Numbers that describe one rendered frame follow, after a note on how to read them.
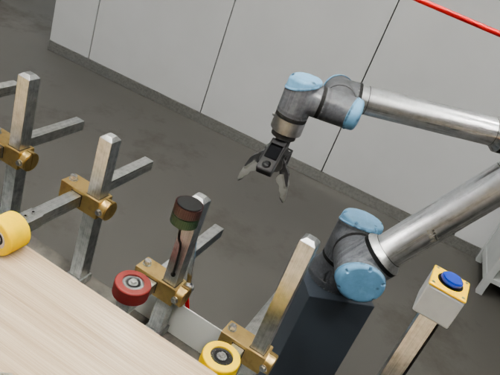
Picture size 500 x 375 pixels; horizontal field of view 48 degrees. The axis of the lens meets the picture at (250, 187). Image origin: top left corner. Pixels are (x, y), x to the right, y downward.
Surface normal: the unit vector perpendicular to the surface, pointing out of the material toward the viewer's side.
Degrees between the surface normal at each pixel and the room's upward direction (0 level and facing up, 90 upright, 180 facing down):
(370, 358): 0
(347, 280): 94
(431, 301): 90
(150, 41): 90
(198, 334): 90
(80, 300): 0
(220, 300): 0
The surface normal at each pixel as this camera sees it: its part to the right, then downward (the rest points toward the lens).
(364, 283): -0.14, 0.52
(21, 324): 0.32, -0.82
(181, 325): -0.44, 0.32
